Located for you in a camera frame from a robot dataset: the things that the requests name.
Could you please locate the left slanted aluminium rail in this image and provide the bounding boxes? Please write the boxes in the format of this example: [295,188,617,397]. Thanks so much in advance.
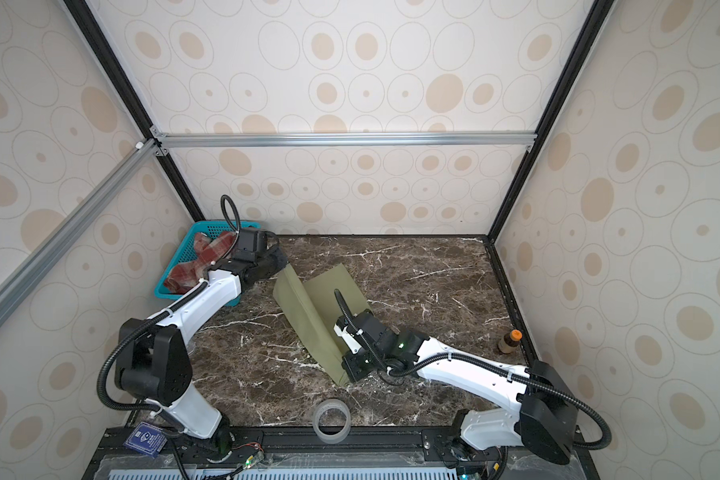
[0,139,157,328]

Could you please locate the brown bottle orange cap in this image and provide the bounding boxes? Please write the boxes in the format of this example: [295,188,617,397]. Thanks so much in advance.
[497,329,523,355]

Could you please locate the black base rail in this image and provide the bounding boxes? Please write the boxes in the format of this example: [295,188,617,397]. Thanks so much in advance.
[83,427,599,479]

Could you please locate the red plaid skirt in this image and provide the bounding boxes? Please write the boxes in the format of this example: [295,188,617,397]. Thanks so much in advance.
[162,231,237,295]

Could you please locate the olive green skirt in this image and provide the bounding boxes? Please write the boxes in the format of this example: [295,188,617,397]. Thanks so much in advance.
[273,264,369,387]

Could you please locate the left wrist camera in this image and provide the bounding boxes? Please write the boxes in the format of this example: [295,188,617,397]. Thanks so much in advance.
[236,228,267,260]

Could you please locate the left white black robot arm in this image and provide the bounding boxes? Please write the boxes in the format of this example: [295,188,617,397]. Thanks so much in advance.
[96,244,288,461]

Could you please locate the horizontal aluminium rail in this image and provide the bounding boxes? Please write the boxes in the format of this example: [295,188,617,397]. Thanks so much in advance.
[157,131,536,148]

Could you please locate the clear tape roll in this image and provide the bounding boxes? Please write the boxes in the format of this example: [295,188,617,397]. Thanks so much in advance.
[312,399,352,445]

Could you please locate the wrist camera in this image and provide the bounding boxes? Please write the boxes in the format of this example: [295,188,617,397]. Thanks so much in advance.
[333,309,386,355]
[236,228,267,260]

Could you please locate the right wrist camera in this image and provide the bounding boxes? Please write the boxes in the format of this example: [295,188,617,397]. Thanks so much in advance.
[333,309,386,355]

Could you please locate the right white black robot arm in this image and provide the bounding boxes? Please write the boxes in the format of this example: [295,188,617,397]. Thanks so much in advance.
[334,326,613,465]

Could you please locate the blue card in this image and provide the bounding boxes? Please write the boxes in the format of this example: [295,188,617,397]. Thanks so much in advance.
[124,422,167,458]

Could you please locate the teal plastic basket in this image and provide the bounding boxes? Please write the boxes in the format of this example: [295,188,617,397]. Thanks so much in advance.
[154,220,236,300]

